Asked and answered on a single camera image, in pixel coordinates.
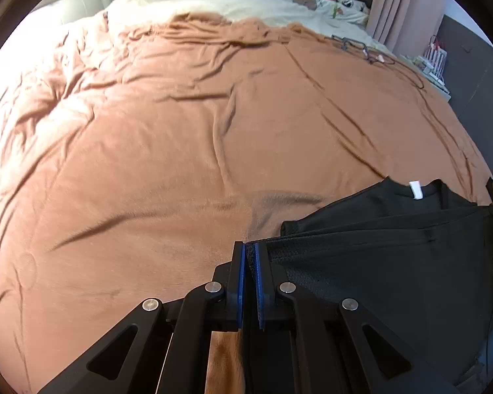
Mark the white nightstand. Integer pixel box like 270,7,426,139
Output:
400,53,453,103

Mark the brown blanket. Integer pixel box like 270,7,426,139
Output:
0,13,493,394

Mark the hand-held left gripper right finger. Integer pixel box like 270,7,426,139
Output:
252,241,463,394

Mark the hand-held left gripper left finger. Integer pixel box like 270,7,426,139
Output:
37,241,247,394

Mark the pink curtain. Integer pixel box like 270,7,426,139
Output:
367,0,452,53

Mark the black garment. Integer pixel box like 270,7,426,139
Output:
246,177,493,394

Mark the bear printed bedding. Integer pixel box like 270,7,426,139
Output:
267,0,371,26

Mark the striped gift bag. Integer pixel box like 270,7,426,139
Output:
422,35,449,81

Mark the black cable bundle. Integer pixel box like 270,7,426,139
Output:
330,33,427,89

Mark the cream duvet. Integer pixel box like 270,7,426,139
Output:
61,0,399,57

